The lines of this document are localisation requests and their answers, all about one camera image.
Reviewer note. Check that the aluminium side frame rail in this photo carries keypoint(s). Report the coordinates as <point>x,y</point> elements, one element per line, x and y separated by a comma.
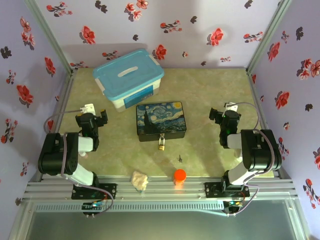
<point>258,105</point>
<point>65,100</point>

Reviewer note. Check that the crumpled beige tissue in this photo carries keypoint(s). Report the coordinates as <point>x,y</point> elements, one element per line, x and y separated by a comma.
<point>139,180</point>

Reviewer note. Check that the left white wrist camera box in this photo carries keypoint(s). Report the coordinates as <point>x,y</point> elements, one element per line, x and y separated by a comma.
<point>88,108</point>

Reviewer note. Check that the aluminium frame corner post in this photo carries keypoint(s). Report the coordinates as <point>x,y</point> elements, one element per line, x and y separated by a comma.
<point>268,35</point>
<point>50,37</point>

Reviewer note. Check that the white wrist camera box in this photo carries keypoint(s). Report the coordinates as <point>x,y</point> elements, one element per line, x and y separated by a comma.
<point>231,106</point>
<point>88,108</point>

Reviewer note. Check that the orange plastic cylinder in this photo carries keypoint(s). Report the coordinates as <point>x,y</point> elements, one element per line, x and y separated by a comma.
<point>180,176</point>

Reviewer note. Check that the grey metal front panel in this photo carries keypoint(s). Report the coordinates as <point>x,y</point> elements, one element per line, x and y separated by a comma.
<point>160,227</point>

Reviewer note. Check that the aluminium front frame rail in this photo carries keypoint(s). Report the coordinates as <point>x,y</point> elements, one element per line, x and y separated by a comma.
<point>160,191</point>

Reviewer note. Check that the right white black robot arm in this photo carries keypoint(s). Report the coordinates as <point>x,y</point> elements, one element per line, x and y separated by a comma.
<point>260,150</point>

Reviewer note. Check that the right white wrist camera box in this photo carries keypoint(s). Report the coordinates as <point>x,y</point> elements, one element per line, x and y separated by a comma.
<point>231,106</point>

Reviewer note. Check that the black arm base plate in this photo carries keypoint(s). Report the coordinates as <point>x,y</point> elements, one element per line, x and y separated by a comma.
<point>110,191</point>
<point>212,190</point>

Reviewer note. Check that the small dark key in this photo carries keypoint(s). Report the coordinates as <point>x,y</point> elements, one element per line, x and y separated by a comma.
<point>180,158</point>

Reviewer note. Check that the starry night tin box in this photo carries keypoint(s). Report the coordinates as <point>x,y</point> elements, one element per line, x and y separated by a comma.
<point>161,120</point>

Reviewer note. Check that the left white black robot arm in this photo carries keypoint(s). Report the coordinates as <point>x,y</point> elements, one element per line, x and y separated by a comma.
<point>57,155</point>

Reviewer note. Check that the brass padlock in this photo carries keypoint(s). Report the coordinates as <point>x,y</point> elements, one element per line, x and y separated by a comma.
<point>161,146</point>

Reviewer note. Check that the small circuit board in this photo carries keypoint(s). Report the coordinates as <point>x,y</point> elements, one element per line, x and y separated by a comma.
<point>233,203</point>
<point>93,205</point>

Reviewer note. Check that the blue lid plastic storage box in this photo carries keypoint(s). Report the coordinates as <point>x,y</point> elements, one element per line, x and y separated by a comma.
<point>128,75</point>

